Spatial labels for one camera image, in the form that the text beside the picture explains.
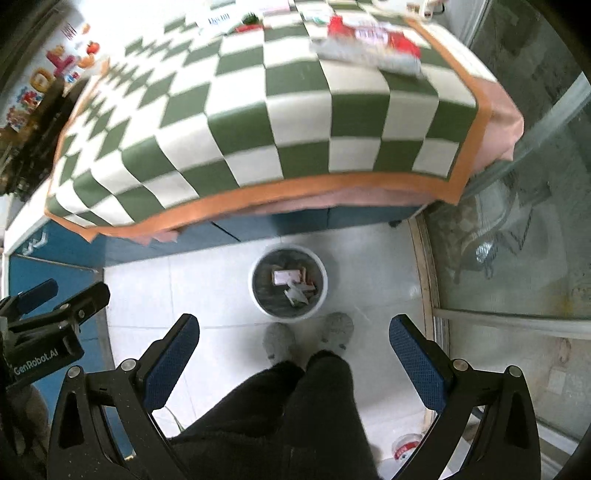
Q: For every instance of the green red small item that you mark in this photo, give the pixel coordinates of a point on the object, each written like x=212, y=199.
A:
x=249, y=22

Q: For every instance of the person's leg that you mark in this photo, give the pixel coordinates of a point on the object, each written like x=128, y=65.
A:
x=249, y=429
x=332, y=415

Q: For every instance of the red white snack packet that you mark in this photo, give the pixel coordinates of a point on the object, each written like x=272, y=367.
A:
x=369, y=34
x=360, y=57

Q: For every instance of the person's right leg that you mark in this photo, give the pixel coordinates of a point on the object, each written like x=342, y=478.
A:
x=332, y=415

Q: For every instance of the red white round lid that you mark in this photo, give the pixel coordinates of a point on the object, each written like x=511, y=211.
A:
x=406, y=446

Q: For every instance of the green white checkered tablecloth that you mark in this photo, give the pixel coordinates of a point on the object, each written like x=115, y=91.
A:
x=295, y=115

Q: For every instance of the colourful wall poster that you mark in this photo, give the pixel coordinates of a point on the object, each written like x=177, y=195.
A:
x=32, y=87

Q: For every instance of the white crumpled wrapper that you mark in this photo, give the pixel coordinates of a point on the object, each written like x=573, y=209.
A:
x=296, y=295

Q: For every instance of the person's left leg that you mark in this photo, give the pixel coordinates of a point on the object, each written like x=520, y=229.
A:
x=249, y=429

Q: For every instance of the white box blue print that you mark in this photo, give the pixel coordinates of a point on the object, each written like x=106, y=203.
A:
x=214, y=21

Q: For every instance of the grey fuzzy slipper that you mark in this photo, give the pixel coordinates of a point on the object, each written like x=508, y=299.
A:
x=336, y=330
x=278, y=342

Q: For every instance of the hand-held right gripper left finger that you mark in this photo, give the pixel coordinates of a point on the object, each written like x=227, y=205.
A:
x=171, y=364

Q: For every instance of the dark cluttered shelf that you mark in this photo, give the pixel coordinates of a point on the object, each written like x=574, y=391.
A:
x=32, y=143

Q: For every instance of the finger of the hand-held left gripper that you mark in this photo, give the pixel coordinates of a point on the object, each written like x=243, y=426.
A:
x=85, y=302
x=39, y=293

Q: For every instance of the white round trash bin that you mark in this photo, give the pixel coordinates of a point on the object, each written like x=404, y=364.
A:
x=258, y=300

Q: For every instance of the white green packet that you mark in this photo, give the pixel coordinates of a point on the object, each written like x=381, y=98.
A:
x=316, y=16

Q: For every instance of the white vessel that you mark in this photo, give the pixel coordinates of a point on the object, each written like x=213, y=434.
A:
x=401, y=5

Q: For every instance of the glass sliding door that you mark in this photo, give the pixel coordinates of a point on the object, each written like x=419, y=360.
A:
x=517, y=221

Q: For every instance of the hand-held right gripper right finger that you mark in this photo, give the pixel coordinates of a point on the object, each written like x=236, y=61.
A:
x=418, y=364

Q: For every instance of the pink white packet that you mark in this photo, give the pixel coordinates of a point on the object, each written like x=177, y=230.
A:
x=284, y=277

